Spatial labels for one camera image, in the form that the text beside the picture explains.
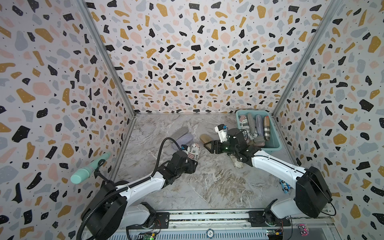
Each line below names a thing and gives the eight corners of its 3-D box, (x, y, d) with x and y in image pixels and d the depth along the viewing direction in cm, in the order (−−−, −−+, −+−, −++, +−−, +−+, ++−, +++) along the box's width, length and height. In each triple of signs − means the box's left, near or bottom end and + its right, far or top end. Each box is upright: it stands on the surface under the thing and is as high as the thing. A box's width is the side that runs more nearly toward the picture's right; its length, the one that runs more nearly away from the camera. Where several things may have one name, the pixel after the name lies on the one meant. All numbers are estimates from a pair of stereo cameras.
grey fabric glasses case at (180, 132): (171, 138, 109) (171, 134, 106) (183, 128, 115) (183, 124, 112) (177, 142, 106) (177, 139, 103) (189, 132, 113) (189, 128, 110)
